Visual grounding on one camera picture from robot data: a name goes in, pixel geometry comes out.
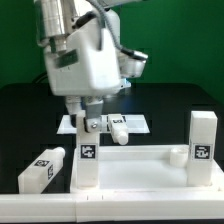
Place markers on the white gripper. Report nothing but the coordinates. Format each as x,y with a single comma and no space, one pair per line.
83,70

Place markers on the white desk top tray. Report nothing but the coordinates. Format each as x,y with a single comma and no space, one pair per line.
145,168

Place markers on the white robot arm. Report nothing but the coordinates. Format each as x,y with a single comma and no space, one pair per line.
58,19

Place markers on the white marker sheet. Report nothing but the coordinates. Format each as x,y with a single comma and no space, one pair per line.
136,124

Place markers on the white front fence bar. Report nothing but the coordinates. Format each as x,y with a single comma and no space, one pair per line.
39,208

